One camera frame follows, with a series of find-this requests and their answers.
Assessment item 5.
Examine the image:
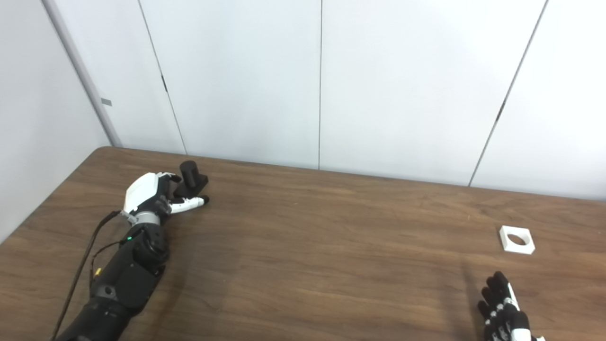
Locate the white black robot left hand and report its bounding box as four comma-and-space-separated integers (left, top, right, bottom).
122, 172, 210, 223

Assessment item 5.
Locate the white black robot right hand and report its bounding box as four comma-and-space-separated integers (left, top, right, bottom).
477, 271, 546, 341

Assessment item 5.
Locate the black peg with square base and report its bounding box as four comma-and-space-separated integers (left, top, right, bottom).
173, 161, 209, 199

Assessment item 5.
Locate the white square piece with hole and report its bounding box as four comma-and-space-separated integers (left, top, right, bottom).
499, 225, 536, 255

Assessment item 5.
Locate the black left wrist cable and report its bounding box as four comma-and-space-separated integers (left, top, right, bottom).
51, 210, 122, 341

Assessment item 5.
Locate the grey wall corner post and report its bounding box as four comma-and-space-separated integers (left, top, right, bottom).
42, 0, 123, 147

